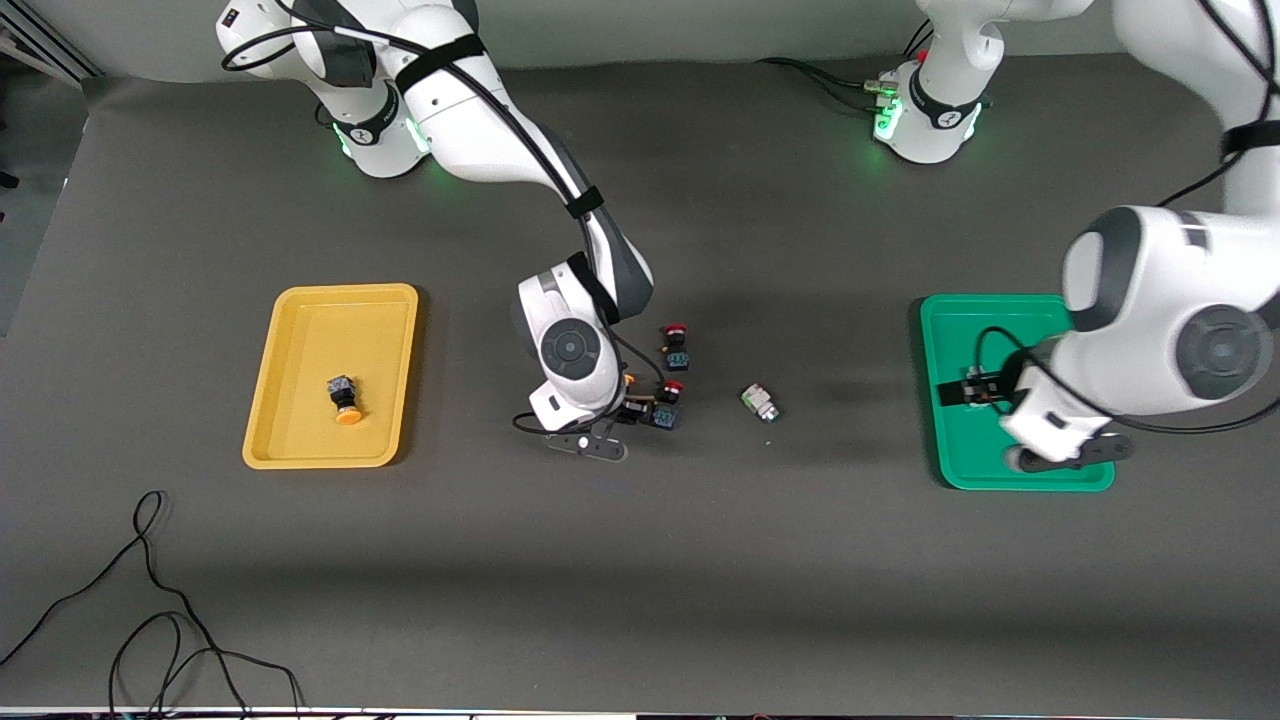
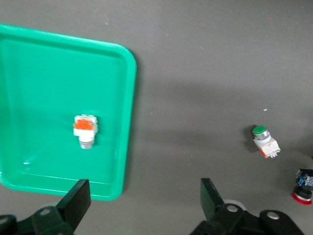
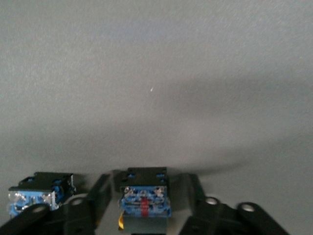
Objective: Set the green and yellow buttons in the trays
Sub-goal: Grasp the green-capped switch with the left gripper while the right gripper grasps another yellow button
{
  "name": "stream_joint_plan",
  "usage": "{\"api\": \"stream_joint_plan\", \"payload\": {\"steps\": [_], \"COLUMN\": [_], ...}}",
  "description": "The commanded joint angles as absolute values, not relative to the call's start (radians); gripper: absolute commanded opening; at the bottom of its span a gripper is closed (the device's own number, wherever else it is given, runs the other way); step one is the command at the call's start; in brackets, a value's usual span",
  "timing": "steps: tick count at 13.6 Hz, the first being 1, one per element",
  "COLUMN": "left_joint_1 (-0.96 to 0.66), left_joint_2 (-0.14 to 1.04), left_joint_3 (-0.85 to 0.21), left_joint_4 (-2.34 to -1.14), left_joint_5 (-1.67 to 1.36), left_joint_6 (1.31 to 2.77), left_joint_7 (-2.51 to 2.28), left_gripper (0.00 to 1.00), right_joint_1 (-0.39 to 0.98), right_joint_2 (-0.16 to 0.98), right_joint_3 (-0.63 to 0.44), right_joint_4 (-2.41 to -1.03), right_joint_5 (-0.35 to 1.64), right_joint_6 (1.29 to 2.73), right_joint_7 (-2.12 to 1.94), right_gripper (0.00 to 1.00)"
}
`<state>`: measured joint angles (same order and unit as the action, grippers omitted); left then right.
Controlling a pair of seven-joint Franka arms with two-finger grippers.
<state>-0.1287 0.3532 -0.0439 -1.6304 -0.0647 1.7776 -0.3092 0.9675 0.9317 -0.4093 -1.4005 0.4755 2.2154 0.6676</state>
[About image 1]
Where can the dark grey table mat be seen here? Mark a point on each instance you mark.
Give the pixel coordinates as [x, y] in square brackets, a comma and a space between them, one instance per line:
[640, 580]

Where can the green plastic tray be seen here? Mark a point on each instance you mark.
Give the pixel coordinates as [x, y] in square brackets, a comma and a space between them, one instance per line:
[960, 450]

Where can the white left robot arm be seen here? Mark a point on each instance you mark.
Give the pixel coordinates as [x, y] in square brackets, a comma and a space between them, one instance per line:
[1150, 290]

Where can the yellow plastic tray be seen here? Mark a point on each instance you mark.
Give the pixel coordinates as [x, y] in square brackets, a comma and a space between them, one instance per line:
[300, 340]

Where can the red push button black body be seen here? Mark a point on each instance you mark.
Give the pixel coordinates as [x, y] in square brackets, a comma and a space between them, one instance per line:
[676, 350]
[670, 412]

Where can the aluminium frame rail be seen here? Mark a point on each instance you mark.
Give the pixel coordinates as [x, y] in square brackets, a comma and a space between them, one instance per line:
[40, 45]

